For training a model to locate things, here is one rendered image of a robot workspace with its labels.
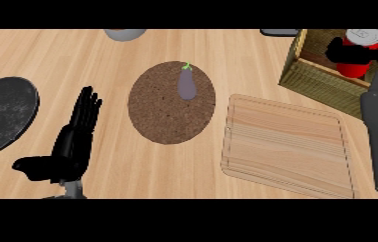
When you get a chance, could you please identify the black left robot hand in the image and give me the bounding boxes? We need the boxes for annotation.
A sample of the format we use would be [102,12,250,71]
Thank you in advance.
[10,85,105,184]

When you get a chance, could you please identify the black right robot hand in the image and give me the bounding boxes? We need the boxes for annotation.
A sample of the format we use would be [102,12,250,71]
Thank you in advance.
[324,36,378,66]

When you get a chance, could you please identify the red can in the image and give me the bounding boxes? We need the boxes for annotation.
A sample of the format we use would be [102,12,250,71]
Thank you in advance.
[335,29,378,79]

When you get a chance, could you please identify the wicker basket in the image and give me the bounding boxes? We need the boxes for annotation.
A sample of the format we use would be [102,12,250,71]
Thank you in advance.
[278,29,378,120]

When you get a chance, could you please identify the wooden cutting board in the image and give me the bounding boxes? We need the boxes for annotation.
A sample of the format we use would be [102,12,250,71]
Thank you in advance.
[220,93,357,200]

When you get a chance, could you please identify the dark grey flat object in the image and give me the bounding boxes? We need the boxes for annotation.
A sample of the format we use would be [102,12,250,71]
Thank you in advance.
[259,29,301,38]

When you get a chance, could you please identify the black round pan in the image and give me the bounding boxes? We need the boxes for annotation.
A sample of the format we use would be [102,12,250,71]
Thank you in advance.
[0,76,41,152]

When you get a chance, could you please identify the round brown cork placemat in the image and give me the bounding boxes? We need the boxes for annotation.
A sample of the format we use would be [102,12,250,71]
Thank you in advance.
[127,60,217,146]

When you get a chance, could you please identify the purple eggplant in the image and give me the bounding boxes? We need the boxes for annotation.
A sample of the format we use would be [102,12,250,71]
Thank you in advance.
[176,62,198,101]

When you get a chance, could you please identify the grey bowl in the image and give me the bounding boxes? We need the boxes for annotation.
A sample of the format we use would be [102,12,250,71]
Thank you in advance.
[102,29,148,43]

